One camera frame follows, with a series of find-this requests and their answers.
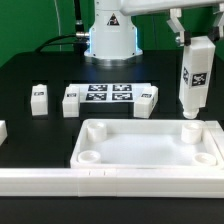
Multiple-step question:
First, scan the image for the white left fence block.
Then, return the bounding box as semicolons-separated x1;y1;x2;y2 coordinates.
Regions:
0;120;7;146

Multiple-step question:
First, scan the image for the white desk top tray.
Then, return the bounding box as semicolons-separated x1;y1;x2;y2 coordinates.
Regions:
70;119;224;169

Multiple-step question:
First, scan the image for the white right fence block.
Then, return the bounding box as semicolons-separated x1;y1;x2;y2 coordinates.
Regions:
206;121;224;158

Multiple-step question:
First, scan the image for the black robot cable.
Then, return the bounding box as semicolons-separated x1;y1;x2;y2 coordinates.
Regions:
34;0;91;53

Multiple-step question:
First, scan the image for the white marker base plate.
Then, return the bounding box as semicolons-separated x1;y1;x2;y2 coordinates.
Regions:
65;83;151;103

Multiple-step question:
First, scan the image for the white front fence rail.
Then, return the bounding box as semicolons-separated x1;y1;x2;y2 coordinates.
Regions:
0;168;224;198

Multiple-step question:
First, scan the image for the white fence block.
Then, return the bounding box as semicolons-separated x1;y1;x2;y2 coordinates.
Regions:
206;121;224;158
0;120;7;146

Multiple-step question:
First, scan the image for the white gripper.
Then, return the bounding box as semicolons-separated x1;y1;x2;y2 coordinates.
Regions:
120;0;224;46

